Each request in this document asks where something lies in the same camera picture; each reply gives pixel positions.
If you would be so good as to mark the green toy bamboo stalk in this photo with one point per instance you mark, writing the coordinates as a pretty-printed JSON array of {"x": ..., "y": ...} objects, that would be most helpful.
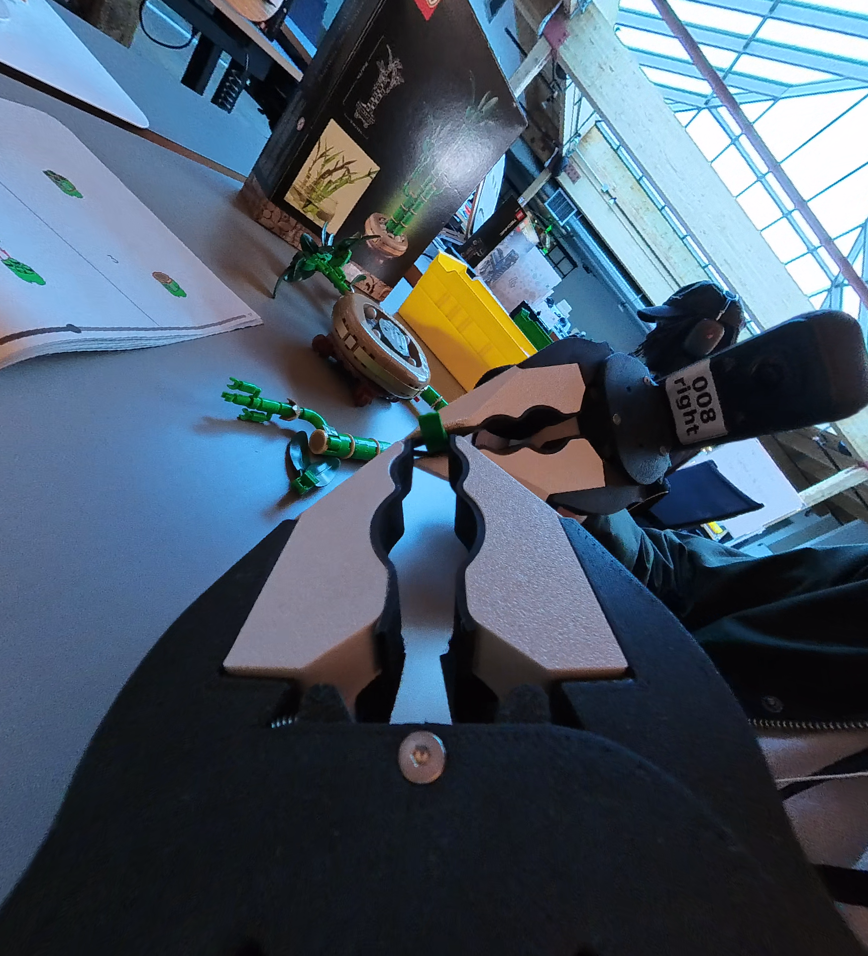
[{"x": 344, "y": 446}]

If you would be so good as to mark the dark green toy leaf pair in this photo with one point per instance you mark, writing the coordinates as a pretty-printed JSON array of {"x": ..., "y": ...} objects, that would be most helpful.
[{"x": 314, "y": 472}]

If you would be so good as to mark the small green toy brick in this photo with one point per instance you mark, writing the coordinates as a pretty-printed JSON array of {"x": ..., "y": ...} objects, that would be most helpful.
[{"x": 432, "y": 432}]

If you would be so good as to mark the grey desk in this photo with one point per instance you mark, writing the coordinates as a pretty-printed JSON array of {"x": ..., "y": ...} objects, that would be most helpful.
[{"x": 105, "y": 523}]

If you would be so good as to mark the person's torso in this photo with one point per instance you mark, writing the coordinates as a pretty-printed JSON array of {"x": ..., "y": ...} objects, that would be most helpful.
[{"x": 830, "y": 829}]

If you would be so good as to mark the black toy set box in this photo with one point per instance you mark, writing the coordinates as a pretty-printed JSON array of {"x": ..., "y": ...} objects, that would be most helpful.
[{"x": 404, "y": 112}]

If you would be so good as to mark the green plastic bin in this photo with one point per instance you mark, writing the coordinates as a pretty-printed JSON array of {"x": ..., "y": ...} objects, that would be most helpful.
[{"x": 535, "y": 328}]

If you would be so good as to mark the leafy green toy stem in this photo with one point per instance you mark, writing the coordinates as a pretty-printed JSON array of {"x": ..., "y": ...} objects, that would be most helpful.
[{"x": 322, "y": 261}]

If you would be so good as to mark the person's right forearm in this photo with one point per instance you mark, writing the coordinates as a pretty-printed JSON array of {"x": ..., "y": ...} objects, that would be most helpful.
[{"x": 740, "y": 597}]

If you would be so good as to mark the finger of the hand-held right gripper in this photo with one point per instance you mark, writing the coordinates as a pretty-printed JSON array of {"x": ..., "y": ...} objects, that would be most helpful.
[
  {"x": 531, "y": 392},
  {"x": 561, "y": 470}
]

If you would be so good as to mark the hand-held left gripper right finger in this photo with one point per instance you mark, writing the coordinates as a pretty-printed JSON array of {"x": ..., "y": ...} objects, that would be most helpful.
[{"x": 546, "y": 597}]

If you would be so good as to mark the yellow plastic bin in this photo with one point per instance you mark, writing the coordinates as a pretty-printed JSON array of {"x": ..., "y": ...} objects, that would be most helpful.
[{"x": 464, "y": 321}]

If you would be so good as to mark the black printed box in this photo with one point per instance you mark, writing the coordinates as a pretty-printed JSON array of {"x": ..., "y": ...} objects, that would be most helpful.
[{"x": 490, "y": 231}]

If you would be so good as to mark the open instruction booklet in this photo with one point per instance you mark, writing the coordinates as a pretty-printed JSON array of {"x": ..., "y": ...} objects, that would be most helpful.
[{"x": 68, "y": 261}]

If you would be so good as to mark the white stand base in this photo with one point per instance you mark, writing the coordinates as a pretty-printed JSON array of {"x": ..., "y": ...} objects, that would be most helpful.
[{"x": 46, "y": 52}]

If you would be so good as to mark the black power strip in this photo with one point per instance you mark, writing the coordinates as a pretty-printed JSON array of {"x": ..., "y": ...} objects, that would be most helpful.
[{"x": 229, "y": 82}]

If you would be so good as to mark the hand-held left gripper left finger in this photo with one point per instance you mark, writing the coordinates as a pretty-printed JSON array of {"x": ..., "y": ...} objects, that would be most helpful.
[{"x": 307, "y": 597}]

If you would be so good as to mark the tan toy plant pot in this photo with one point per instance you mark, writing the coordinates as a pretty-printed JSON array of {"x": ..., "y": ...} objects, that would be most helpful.
[{"x": 374, "y": 347}]

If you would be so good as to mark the blue chair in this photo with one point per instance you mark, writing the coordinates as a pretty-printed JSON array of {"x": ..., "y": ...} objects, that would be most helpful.
[{"x": 703, "y": 497}]

